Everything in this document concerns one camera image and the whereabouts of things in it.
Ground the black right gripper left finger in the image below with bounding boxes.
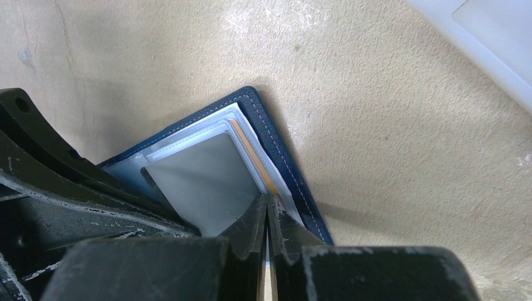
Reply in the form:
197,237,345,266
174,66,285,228
42,196,267,300

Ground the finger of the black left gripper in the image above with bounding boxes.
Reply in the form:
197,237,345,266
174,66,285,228
1,134,198,300
1,88,181,221

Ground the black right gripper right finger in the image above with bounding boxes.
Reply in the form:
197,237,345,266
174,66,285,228
267,196,479,300

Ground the grey card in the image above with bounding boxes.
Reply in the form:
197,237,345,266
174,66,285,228
141,133,261,237

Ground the orange card in holder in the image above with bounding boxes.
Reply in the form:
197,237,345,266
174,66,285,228
228,119,280,196

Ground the white plastic bin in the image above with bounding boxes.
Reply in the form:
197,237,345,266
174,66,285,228
409,0,531,112

